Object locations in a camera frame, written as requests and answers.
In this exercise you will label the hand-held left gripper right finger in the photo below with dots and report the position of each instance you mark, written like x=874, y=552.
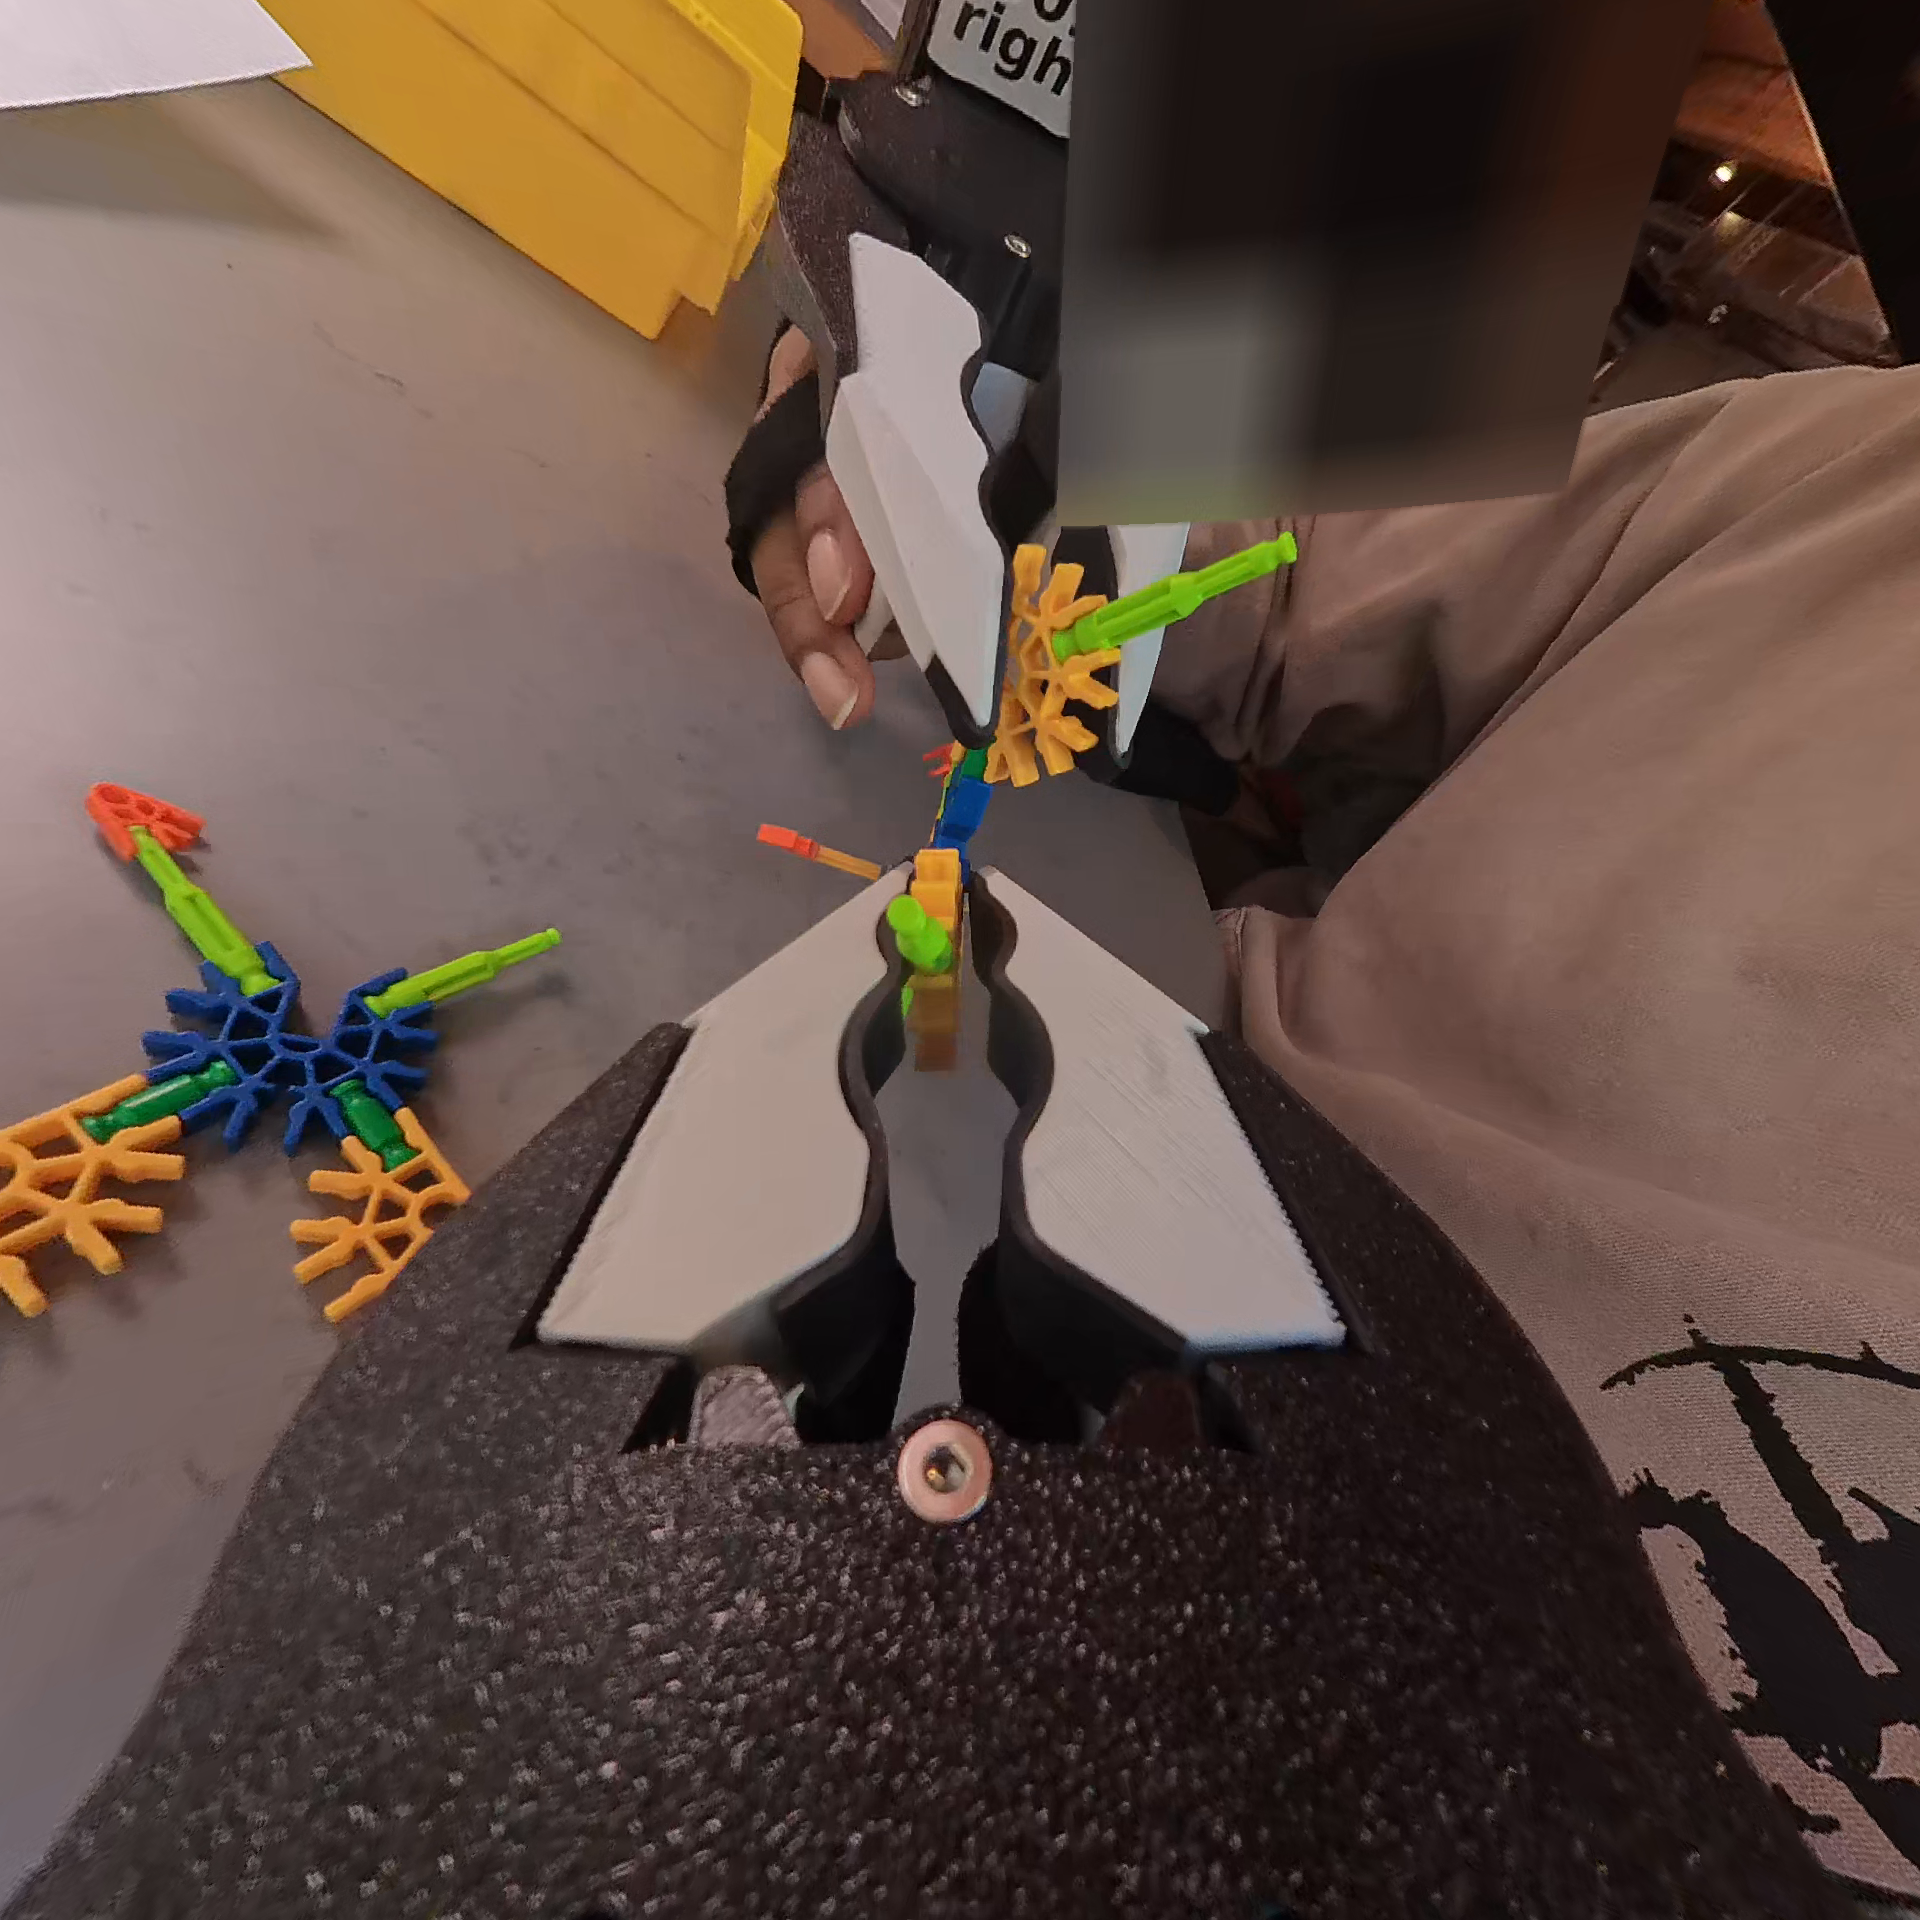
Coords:
x=1185, y=1202

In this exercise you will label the yellow storage bin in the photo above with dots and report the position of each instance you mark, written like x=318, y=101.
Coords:
x=600, y=134

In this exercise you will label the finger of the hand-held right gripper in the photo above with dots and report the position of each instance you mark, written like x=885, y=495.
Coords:
x=1143, y=685
x=915, y=450

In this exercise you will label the printed instruction sheet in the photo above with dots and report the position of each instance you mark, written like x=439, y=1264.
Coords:
x=120, y=46

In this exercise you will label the colourful toy construction model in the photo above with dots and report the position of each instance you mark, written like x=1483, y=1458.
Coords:
x=942, y=887

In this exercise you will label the person's right forearm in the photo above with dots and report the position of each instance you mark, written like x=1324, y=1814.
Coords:
x=1352, y=660

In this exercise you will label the person's brown hoodie torso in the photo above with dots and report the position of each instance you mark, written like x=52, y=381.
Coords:
x=1574, y=977

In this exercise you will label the grey desk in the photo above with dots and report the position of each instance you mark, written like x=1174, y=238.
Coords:
x=449, y=526

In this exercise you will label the blue hubs toy assembly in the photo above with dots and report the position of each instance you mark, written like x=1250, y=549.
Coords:
x=254, y=1052

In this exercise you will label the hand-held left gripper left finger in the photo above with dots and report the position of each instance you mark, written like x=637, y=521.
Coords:
x=721, y=1202

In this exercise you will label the black chair armrest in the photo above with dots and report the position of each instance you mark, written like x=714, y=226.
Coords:
x=1200, y=780

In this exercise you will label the person's right hand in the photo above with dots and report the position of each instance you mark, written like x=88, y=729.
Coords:
x=811, y=585

